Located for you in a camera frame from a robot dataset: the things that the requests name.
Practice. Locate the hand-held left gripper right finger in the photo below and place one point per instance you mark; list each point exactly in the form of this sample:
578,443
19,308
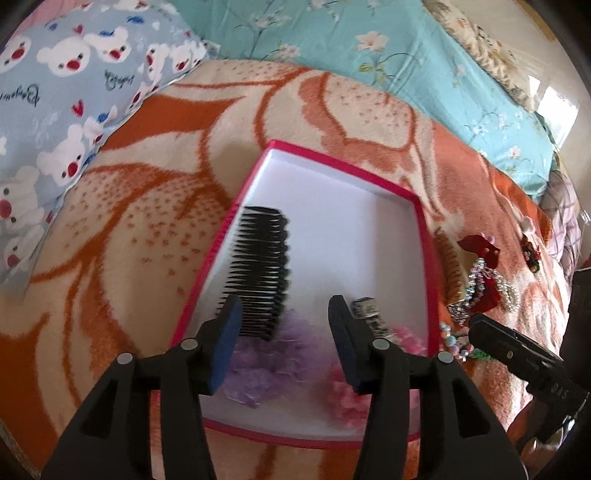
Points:
344,344

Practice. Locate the red velvet bow clip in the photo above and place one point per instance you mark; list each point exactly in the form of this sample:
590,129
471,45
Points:
480,247

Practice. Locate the bear print pillow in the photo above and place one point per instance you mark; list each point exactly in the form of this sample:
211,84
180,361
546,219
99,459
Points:
69,115

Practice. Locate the small dark red hair clip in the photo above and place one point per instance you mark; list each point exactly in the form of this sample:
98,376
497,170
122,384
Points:
531,251

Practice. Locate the red cardboard box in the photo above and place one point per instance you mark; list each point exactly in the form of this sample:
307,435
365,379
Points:
351,221

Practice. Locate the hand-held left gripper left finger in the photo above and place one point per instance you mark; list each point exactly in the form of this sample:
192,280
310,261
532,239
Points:
228,344

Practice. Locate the teal floral pillow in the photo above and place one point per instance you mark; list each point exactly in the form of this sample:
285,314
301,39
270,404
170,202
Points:
369,55

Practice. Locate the black hair comb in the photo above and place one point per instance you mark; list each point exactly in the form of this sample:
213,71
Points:
258,267

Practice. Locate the pink lace scrunchie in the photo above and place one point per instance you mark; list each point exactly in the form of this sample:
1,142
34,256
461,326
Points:
339,408

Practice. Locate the pink quilt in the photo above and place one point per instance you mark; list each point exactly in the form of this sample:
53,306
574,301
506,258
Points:
51,11

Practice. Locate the orange patterned blanket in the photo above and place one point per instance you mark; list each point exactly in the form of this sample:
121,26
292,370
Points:
138,207

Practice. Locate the brown claw hair clip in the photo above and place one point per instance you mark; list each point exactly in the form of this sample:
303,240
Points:
455,272

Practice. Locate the beige floral blanket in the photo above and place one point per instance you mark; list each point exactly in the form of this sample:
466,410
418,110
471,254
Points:
485,41

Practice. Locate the purple lace scrunchie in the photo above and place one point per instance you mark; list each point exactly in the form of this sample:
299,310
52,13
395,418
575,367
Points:
272,360

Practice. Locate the plaid cloth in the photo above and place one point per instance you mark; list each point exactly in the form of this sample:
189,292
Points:
563,217

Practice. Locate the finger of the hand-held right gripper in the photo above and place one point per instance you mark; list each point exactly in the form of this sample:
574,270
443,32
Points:
512,353

